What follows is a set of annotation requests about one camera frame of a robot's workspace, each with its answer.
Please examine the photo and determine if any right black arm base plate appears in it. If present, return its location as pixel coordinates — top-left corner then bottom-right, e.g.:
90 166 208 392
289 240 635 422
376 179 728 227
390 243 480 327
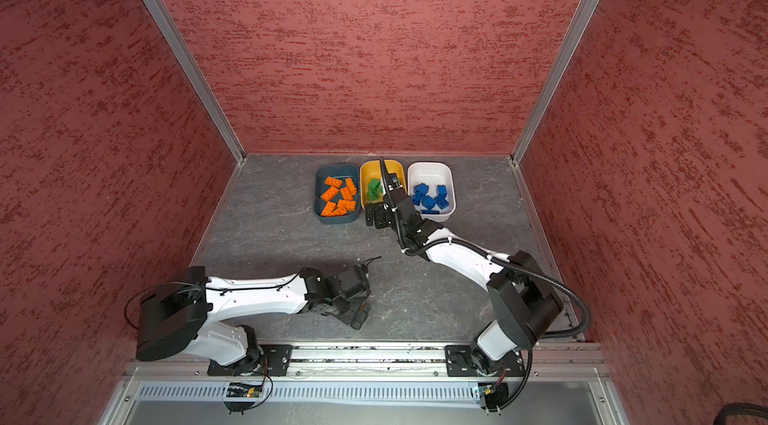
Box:
444 345 525 378

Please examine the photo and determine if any right aluminium corner post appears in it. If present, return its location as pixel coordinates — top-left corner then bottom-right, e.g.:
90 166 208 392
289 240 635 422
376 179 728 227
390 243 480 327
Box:
510 0 600 167

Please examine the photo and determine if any aluminium corner post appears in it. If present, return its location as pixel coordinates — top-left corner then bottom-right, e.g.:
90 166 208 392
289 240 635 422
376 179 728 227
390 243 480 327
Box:
142 0 247 166
510 0 600 167

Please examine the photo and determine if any orange lego pair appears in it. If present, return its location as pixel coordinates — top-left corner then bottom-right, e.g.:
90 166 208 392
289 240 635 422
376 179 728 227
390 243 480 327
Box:
337 200 357 212

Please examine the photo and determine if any orange lego large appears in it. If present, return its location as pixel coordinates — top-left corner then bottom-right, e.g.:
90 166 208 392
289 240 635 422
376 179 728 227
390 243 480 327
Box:
321 202 336 217

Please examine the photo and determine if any circuit board with wires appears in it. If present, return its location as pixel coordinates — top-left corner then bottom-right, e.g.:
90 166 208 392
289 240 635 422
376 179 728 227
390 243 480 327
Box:
223 382 265 414
477 383 509 413

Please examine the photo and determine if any dark teal plastic bin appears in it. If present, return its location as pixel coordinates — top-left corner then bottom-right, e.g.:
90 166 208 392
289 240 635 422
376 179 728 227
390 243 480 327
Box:
314 163 362 225

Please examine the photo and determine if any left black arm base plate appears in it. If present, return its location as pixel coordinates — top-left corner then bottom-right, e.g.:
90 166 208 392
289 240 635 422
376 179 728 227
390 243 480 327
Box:
207 344 294 377

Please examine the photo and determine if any aluminium front rail frame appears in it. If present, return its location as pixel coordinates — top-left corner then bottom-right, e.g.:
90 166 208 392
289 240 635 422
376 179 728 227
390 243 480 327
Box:
98 340 631 425

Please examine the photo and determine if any left aluminium corner post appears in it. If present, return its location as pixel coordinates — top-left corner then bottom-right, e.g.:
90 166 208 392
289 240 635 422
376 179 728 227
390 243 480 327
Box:
142 0 247 166

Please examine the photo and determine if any black cable bottom right corner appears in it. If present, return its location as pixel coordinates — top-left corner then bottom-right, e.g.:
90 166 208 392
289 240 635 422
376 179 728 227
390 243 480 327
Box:
712 402 768 425

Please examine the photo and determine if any blue lego pair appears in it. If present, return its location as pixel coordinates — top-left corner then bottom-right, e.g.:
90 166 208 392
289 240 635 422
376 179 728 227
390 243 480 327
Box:
413 183 429 196

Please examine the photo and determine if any yellow plastic bin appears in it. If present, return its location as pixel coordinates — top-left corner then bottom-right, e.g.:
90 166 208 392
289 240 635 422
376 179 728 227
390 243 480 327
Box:
359 159 407 206

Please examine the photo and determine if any left circuit board with wires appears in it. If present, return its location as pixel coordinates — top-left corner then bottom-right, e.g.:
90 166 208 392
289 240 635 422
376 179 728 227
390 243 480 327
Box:
223 382 265 414

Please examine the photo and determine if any white plastic bin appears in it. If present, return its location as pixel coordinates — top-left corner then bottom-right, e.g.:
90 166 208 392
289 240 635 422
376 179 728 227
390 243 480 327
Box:
407 162 456 222

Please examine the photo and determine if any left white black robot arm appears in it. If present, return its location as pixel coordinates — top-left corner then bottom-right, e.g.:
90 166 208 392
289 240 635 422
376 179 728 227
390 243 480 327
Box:
134 262 371 376

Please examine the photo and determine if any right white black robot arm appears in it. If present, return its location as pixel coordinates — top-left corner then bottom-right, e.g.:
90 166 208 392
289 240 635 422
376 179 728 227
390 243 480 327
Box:
380 174 592 376

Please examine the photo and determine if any right circuit board with wires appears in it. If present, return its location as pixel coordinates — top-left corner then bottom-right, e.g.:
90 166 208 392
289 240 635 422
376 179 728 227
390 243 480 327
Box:
477 383 509 413

